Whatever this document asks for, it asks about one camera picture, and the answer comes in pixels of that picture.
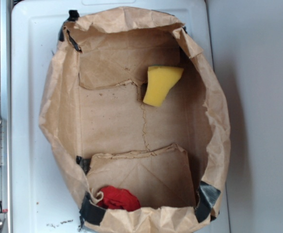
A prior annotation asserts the yellow green sponge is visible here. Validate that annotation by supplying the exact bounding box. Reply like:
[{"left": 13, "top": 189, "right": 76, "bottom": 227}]
[{"left": 143, "top": 66, "right": 184, "bottom": 107}]

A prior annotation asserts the brown paper bag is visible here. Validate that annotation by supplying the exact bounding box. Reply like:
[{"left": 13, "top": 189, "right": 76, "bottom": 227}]
[{"left": 39, "top": 7, "right": 231, "bottom": 233}]

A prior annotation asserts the red cloth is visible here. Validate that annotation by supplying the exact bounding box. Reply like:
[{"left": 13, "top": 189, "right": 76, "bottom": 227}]
[{"left": 97, "top": 186, "right": 141, "bottom": 212}]

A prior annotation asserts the aluminium frame rail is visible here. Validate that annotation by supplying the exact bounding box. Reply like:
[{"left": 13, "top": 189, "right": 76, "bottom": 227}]
[{"left": 0, "top": 0, "right": 14, "bottom": 233}]

